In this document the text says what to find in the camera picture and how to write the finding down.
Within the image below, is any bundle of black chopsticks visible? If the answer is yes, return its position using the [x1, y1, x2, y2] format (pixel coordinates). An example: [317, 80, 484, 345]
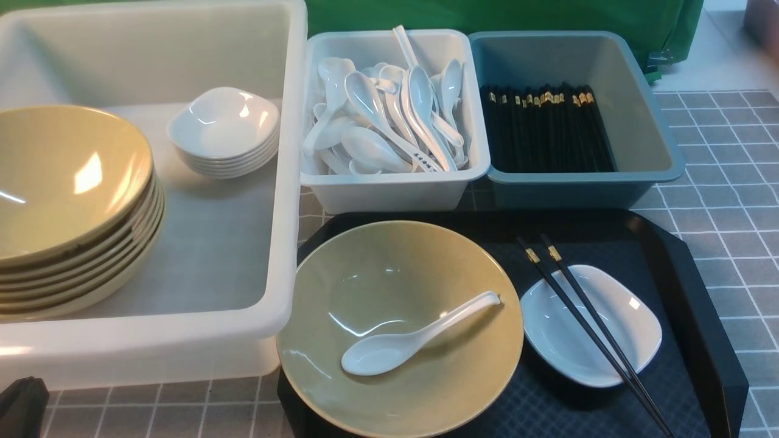
[480, 82, 617, 173]

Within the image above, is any small white sauce dish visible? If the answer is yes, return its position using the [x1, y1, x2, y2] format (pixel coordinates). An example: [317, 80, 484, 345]
[520, 264, 663, 388]

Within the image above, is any stack of yellow bowls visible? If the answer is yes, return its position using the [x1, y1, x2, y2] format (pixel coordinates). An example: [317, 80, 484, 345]
[1, 105, 167, 322]

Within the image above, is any large white plastic tub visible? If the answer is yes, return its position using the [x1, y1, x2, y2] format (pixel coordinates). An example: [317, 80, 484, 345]
[2, 1, 308, 391]

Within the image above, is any white ceramic soup spoon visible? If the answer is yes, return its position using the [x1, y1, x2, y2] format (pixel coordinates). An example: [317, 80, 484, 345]
[340, 290, 501, 376]

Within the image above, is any stack of white dishes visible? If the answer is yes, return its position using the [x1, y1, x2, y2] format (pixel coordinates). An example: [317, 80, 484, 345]
[167, 86, 281, 179]

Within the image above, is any black clamp on cloth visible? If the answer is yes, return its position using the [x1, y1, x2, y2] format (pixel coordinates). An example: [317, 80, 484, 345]
[643, 48, 674, 73]

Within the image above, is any white spoon bin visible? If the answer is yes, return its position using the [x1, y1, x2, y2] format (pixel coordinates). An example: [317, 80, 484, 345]
[299, 29, 491, 215]

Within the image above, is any yellow-green noodle bowl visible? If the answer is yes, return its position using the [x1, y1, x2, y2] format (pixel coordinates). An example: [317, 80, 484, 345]
[276, 221, 524, 437]

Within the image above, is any black chopstick gold band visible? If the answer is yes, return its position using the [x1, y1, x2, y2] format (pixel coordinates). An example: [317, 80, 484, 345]
[515, 237, 662, 431]
[540, 234, 676, 437]

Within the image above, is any blue-grey chopstick bin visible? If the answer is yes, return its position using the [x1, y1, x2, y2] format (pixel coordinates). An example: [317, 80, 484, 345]
[469, 30, 685, 210]

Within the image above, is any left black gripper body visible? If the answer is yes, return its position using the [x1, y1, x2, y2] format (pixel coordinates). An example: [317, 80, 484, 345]
[1, 376, 49, 437]

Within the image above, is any pile of white spoons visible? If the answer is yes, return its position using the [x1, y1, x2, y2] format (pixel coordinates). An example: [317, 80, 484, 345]
[301, 26, 469, 175]

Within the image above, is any green cloth backdrop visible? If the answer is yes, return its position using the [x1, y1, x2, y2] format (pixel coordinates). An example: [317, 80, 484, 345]
[306, 1, 704, 82]

